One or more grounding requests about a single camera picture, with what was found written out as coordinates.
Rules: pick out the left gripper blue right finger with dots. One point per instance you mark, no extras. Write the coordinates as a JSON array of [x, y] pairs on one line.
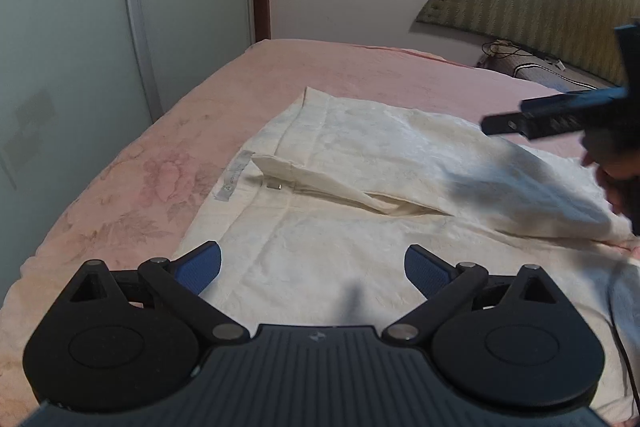
[[430, 275]]

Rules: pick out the striped grey pillow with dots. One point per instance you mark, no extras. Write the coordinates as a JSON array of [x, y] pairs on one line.
[[526, 64]]

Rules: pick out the person's right hand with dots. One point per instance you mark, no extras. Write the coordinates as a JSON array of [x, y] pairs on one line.
[[617, 173]]

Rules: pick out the olive green padded headboard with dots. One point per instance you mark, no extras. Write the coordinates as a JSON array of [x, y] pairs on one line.
[[577, 32]]

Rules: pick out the pink floral bed blanket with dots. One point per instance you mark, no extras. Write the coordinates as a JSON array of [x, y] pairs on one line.
[[141, 205]]

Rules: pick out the cream white pants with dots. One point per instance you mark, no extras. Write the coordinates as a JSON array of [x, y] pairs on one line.
[[315, 212]]

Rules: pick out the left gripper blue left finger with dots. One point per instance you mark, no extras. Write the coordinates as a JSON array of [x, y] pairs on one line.
[[193, 271]]

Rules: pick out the frosted glass wardrobe door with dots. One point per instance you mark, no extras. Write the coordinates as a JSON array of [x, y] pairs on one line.
[[81, 79]]

